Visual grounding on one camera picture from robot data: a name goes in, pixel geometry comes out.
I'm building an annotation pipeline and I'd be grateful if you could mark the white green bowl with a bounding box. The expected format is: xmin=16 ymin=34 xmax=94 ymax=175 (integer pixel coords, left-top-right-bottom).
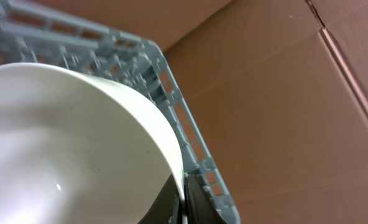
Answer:
xmin=0 ymin=63 xmax=185 ymax=223

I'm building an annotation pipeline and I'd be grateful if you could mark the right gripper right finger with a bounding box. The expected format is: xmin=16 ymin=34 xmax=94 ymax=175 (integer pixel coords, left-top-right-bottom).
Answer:
xmin=184 ymin=175 xmax=226 ymax=224

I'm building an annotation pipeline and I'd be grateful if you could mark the cardboard box wall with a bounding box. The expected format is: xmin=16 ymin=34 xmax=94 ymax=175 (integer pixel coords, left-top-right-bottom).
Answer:
xmin=46 ymin=0 xmax=368 ymax=223

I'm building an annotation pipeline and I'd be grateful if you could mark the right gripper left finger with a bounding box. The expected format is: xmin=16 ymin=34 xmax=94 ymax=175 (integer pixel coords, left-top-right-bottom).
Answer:
xmin=139 ymin=175 xmax=181 ymax=224

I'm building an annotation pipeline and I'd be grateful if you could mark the grey dishwasher rack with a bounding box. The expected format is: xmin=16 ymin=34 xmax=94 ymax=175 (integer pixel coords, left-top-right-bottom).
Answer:
xmin=0 ymin=1 xmax=241 ymax=223

